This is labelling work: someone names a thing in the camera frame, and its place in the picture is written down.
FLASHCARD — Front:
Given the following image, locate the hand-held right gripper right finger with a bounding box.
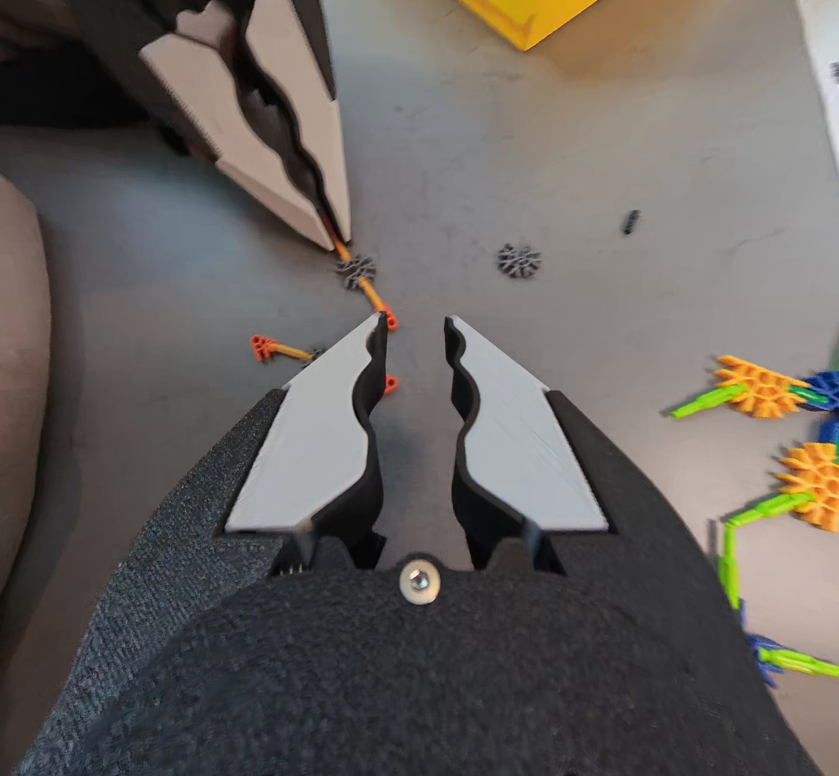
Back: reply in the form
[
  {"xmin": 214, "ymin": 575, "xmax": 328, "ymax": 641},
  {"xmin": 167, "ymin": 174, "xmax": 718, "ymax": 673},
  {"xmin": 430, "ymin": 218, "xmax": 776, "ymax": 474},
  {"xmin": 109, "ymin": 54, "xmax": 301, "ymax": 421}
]
[{"xmin": 444, "ymin": 315, "xmax": 610, "ymax": 572}]

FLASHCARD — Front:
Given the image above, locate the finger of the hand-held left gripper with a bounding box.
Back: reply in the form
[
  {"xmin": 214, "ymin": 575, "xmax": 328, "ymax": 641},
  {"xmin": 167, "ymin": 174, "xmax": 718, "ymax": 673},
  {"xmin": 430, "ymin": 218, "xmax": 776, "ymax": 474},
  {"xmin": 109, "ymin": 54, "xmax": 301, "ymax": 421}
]
[
  {"xmin": 244, "ymin": 0, "xmax": 354, "ymax": 245},
  {"xmin": 139, "ymin": 0, "xmax": 338, "ymax": 253}
]

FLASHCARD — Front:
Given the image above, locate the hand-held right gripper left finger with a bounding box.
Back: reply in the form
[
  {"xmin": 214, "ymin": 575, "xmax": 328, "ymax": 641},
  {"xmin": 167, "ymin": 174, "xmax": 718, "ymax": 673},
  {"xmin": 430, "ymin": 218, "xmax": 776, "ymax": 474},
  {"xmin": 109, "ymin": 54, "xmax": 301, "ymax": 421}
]
[{"xmin": 224, "ymin": 312, "xmax": 390, "ymax": 568}]

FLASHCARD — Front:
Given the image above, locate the toy model with red rod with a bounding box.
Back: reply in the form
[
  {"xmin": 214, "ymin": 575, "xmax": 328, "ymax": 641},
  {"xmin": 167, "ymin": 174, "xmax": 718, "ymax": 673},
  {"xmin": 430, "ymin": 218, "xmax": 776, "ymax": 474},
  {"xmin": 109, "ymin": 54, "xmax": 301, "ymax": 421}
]
[{"xmin": 670, "ymin": 355, "xmax": 839, "ymax": 534}]

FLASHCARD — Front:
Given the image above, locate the white folded instruction sheet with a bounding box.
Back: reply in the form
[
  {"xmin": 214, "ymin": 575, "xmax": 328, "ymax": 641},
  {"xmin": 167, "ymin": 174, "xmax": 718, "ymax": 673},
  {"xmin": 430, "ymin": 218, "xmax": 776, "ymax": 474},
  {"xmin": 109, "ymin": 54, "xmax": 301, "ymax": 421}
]
[{"xmin": 783, "ymin": 0, "xmax": 839, "ymax": 174}]

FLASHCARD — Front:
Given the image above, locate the blue yellow green toy model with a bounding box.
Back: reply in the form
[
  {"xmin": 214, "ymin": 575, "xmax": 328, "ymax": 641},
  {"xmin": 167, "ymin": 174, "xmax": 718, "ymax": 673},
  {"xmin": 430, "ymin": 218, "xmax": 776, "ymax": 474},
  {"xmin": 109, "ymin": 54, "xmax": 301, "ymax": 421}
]
[{"xmin": 718, "ymin": 514, "xmax": 839, "ymax": 688}]

